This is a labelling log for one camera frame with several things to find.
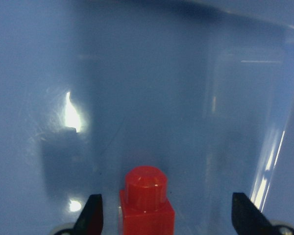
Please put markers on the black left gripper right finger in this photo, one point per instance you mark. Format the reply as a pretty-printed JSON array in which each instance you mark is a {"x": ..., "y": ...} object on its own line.
[{"x": 246, "y": 218}]

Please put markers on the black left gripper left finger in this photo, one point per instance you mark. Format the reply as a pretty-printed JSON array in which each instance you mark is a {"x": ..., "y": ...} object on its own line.
[{"x": 90, "y": 221}]

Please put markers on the red block with round stud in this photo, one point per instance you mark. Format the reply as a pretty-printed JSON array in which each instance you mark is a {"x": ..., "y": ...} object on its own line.
[{"x": 144, "y": 206}]

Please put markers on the blue plastic tray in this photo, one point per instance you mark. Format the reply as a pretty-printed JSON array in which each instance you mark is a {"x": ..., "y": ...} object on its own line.
[{"x": 89, "y": 89}]

